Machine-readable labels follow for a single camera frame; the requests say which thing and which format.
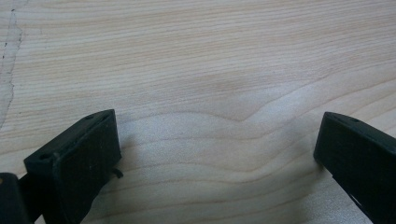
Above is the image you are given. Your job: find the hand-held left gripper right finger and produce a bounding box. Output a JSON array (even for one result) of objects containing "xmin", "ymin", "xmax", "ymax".
[{"xmin": 313, "ymin": 111, "xmax": 396, "ymax": 224}]

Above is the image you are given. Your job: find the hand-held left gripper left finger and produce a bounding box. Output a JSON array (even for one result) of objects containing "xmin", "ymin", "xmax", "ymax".
[{"xmin": 23, "ymin": 108, "xmax": 124, "ymax": 224}]

